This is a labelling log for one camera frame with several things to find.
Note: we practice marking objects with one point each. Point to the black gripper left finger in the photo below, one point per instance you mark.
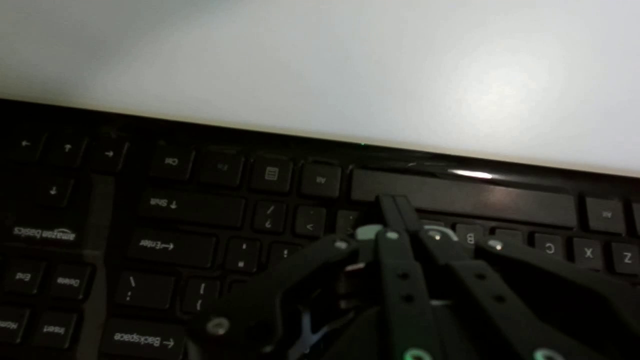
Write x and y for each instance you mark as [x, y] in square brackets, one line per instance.
[392, 287]

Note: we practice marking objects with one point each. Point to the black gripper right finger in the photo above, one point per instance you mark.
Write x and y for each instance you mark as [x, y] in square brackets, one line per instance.
[520, 301]

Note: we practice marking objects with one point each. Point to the black computer keyboard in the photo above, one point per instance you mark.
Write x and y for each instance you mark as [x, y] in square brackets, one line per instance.
[200, 206]

